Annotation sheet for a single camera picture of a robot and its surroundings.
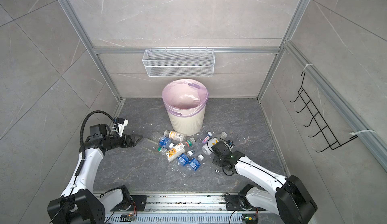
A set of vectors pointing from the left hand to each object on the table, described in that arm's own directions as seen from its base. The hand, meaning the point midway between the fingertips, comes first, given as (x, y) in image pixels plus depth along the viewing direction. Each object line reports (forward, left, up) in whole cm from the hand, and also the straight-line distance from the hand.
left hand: (134, 134), depth 81 cm
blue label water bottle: (-12, -26, -10) cm, 30 cm away
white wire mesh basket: (+46, -25, +14) cm, 54 cm away
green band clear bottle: (-1, -7, -14) cm, 16 cm away
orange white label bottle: (+4, -21, -11) cm, 24 cm away
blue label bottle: (-15, -32, -10) cm, 37 cm away
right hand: (-10, -47, -13) cm, 50 cm away
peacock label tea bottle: (-6, -23, -10) cm, 26 cm away
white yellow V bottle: (-6, -41, -9) cm, 42 cm away
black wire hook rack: (-16, -89, +18) cm, 92 cm away
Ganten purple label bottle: (+2, -41, -11) cm, 43 cm away
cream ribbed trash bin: (+17, -29, -18) cm, 38 cm away
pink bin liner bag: (+26, -29, +1) cm, 39 cm away
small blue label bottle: (-1, -16, -10) cm, 19 cm away
